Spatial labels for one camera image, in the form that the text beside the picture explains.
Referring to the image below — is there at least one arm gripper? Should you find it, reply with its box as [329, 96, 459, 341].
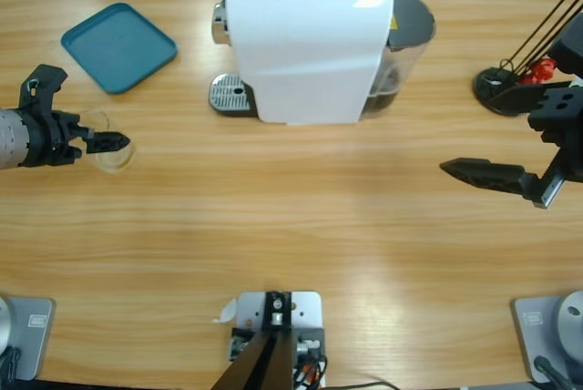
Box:
[439, 81, 583, 210]
[20, 109, 132, 168]

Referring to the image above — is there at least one clear drinking glass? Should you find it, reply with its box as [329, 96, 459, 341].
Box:
[77, 107, 137, 175]

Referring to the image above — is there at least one white capsule coffee machine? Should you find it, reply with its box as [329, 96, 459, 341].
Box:
[208, 0, 395, 128]

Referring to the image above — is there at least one black capsule holder with rods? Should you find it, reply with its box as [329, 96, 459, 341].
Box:
[472, 0, 583, 117]

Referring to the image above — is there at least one teal square plastic tray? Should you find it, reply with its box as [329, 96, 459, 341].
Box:
[60, 2, 179, 95]

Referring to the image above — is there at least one clear water tank black lid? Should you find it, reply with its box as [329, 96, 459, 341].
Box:
[363, 0, 437, 118]

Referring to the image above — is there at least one white tape scrap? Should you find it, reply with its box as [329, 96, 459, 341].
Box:
[211, 298, 239, 324]

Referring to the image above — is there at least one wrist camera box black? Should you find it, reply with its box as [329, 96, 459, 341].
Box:
[20, 64, 69, 111]
[548, 11, 583, 86]

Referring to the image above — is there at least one arm grey base plate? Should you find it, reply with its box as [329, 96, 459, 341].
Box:
[510, 289, 583, 385]
[0, 296, 56, 382]

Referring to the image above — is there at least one black base cable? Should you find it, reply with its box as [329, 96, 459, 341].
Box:
[0, 346, 22, 382]
[533, 355, 578, 390]

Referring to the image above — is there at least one white block with dark post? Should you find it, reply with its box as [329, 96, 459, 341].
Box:
[211, 290, 329, 390]

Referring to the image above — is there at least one black cable at white block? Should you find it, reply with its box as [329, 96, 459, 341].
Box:
[291, 355, 402, 390]

